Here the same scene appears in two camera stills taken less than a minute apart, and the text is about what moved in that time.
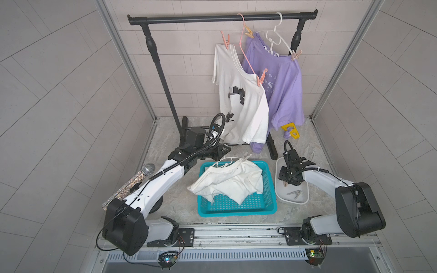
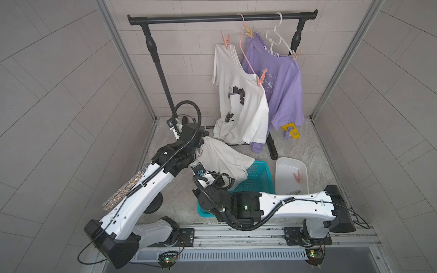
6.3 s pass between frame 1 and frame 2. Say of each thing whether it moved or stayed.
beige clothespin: stayed
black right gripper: moved
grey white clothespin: stayed
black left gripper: moved
